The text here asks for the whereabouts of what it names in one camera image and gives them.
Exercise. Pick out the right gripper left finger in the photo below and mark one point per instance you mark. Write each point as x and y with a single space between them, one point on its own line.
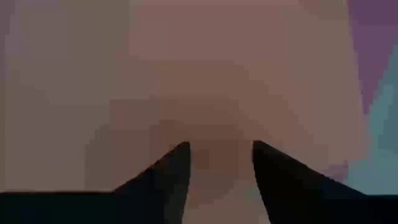
161 193

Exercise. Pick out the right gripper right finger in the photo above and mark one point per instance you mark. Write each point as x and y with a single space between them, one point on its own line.
295 196

